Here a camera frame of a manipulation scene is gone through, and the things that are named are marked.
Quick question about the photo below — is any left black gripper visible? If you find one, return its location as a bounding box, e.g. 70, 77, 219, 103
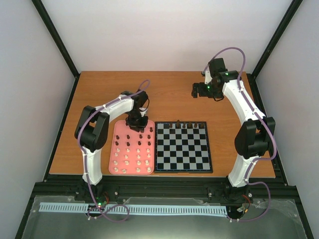
126, 110, 149, 132

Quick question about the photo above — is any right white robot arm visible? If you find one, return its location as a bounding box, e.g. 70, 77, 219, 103
191, 58, 276, 202

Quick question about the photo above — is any pink plastic tray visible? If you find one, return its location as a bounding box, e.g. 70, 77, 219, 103
109, 120, 155, 176

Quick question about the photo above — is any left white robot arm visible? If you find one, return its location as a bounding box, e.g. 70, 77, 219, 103
74, 90, 149, 201

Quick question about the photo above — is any light blue cable duct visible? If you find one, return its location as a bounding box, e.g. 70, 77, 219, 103
38, 202, 227, 217

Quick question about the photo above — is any black aluminium base frame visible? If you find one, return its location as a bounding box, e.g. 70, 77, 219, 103
14, 72, 315, 239

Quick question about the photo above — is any black and white chessboard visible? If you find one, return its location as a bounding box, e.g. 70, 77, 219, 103
155, 121, 213, 173

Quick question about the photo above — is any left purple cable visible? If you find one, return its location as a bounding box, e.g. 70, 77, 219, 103
77, 79, 130, 223

